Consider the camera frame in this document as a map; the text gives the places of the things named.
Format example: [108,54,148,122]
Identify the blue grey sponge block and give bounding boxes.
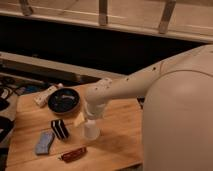
[35,131,55,155]

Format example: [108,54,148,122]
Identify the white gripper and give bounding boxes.
[74,101,107,127]

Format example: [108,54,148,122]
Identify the black and white striped eraser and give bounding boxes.
[51,119,69,140]

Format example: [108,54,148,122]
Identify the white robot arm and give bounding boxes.
[83,44,213,171]

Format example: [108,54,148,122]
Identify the black round bowl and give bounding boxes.
[47,88,80,115]

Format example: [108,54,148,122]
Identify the grey metal rail beam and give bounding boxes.
[0,51,122,84]

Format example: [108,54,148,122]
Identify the black cables and clutter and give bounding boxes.
[0,75,44,171]

